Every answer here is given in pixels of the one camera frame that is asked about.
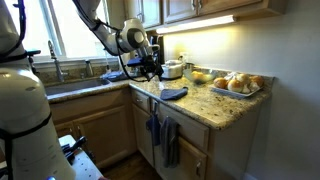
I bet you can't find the yellow onion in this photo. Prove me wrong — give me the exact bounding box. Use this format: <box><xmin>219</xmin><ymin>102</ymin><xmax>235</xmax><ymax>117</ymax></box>
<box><xmin>249</xmin><ymin>75</ymin><xmax>266</xmax><ymax>88</ymax></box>
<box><xmin>213</xmin><ymin>77</ymin><xmax>229</xmax><ymax>90</ymax></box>
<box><xmin>227</xmin><ymin>79</ymin><xmax>245</xmax><ymax>94</ymax></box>
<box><xmin>235</xmin><ymin>73</ymin><xmax>252</xmax><ymax>85</ymax></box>

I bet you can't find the wide wooden drawer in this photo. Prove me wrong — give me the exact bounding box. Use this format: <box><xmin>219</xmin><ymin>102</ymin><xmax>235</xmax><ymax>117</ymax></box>
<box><xmin>151</xmin><ymin>99</ymin><xmax>211</xmax><ymax>152</ymax></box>

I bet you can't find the chrome soap dispenser pump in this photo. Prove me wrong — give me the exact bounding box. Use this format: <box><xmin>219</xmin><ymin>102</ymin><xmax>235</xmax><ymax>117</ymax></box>
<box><xmin>84</xmin><ymin>59</ymin><xmax>95</xmax><ymax>78</ymax></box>

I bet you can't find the white rectangular plate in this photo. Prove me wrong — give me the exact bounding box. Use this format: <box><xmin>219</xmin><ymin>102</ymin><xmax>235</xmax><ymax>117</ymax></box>
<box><xmin>209</xmin><ymin>83</ymin><xmax>264</xmax><ymax>99</ymax></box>

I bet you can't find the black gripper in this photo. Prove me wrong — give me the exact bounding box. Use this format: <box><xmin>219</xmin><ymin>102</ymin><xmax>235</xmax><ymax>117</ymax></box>
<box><xmin>141</xmin><ymin>53</ymin><xmax>165</xmax><ymax>81</ymax></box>

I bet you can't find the chrome kitchen faucet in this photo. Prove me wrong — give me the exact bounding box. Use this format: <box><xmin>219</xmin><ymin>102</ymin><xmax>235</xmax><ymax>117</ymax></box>
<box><xmin>47</xmin><ymin>40</ymin><xmax>70</xmax><ymax>83</ymax></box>

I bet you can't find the white perforated base plate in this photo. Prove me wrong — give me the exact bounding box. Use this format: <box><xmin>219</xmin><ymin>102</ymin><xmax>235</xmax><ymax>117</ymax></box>
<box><xmin>58</xmin><ymin>134</ymin><xmax>105</xmax><ymax>180</ymax></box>

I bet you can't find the white wall outlet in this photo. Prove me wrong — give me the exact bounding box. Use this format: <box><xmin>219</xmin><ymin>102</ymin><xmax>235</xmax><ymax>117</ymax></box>
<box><xmin>179</xmin><ymin>51</ymin><xmax>189</xmax><ymax>63</ymax></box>

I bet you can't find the small wooden drawer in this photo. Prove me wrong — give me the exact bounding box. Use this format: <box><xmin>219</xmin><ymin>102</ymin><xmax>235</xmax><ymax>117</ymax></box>
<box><xmin>130</xmin><ymin>88</ymin><xmax>152</xmax><ymax>114</ymax></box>

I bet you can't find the wooden sink front panel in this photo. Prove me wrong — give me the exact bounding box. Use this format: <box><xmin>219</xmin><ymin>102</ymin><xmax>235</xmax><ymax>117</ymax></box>
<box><xmin>49</xmin><ymin>89</ymin><xmax>127</xmax><ymax>124</ymax></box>

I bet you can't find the black camera on tripod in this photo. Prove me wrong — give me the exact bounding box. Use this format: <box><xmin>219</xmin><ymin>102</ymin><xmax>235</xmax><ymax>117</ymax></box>
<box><xmin>25</xmin><ymin>48</ymin><xmax>42</xmax><ymax>75</ymax></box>

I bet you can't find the black soda maker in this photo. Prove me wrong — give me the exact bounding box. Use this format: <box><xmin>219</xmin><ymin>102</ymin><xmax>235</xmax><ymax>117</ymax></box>
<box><xmin>148</xmin><ymin>33</ymin><xmax>165</xmax><ymax>76</ymax></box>

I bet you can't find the stainless steel sink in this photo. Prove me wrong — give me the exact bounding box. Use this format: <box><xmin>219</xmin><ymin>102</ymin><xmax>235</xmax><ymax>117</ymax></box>
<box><xmin>44</xmin><ymin>78</ymin><xmax>112</xmax><ymax>97</ymax></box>

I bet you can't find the bright kitchen window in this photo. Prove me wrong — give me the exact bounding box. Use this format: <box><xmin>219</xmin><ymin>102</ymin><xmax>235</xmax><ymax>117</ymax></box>
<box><xmin>13</xmin><ymin>0</ymin><xmax>116</xmax><ymax>63</ymax></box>

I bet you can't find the wooden upper cabinet door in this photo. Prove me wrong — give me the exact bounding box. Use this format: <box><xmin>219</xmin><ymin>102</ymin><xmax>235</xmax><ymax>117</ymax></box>
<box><xmin>163</xmin><ymin>0</ymin><xmax>200</xmax><ymax>25</ymax></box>
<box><xmin>198</xmin><ymin>0</ymin><xmax>268</xmax><ymax>16</ymax></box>
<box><xmin>126</xmin><ymin>0</ymin><xmax>164</xmax><ymax>32</ymax></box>

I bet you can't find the glass fruit bowl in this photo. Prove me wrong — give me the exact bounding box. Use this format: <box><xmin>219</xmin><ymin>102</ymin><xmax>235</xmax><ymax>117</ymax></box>
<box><xmin>183</xmin><ymin>68</ymin><xmax>216</xmax><ymax>85</ymax></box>

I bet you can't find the blue terry towel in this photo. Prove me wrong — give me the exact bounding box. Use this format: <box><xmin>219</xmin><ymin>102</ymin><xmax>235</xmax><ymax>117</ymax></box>
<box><xmin>145</xmin><ymin>111</ymin><xmax>162</xmax><ymax>147</ymax></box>
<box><xmin>159</xmin><ymin>86</ymin><xmax>189</xmax><ymax>101</ymax></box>

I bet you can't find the under-cabinet light bar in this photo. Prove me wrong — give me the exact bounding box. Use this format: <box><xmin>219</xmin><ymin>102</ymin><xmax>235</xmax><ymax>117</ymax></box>
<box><xmin>155</xmin><ymin>14</ymin><xmax>238</xmax><ymax>36</ymax></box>

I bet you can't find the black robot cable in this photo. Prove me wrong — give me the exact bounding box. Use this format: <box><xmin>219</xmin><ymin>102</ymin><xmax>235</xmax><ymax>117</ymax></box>
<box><xmin>71</xmin><ymin>0</ymin><xmax>159</xmax><ymax>83</ymax></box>

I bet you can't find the grey hanging towel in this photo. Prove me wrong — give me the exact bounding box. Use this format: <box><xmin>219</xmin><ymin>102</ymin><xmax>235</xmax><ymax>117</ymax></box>
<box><xmin>160</xmin><ymin>116</ymin><xmax>181</xmax><ymax>169</ymax></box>

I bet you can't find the black clamp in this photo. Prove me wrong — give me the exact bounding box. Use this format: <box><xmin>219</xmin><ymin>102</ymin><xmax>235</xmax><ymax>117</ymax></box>
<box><xmin>61</xmin><ymin>135</ymin><xmax>88</xmax><ymax>165</ymax></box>

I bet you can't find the small silver cooker appliance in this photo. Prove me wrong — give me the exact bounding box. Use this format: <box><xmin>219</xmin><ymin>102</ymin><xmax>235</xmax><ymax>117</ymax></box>
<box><xmin>160</xmin><ymin>59</ymin><xmax>184</xmax><ymax>80</ymax></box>

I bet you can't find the wide wooden cabinet door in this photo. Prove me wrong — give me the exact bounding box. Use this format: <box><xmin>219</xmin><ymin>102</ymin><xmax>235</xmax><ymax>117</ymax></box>
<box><xmin>152</xmin><ymin>118</ymin><xmax>208</xmax><ymax>180</ymax></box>

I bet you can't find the yellow fruit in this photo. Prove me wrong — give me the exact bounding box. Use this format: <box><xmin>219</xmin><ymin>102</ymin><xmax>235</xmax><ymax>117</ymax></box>
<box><xmin>190</xmin><ymin>70</ymin><xmax>206</xmax><ymax>83</ymax></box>

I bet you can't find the narrow wooden cabinet door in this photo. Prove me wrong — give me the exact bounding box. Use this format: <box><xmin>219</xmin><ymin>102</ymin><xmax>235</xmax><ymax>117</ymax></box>
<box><xmin>132</xmin><ymin>103</ymin><xmax>155</xmax><ymax>167</ymax></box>

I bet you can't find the wooden sink cabinet door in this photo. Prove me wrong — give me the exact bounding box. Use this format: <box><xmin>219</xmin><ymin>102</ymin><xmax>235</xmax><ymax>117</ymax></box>
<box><xmin>53</xmin><ymin>121</ymin><xmax>77</xmax><ymax>139</ymax></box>
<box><xmin>71</xmin><ymin>105</ymin><xmax>134</xmax><ymax>169</ymax></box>

